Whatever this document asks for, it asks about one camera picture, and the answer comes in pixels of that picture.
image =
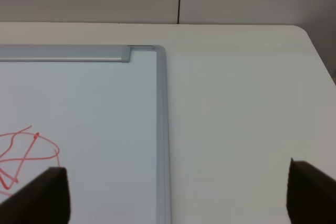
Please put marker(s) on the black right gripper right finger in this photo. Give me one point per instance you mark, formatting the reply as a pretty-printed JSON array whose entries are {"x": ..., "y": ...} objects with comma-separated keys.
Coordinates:
[{"x": 310, "y": 194}]

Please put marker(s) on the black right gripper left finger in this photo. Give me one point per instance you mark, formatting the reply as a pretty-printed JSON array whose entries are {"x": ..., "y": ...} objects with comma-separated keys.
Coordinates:
[{"x": 46, "y": 199}]

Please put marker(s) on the white whiteboard with aluminium frame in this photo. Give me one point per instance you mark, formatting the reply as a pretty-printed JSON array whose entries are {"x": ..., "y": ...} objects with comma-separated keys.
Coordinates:
[{"x": 99, "y": 111}]

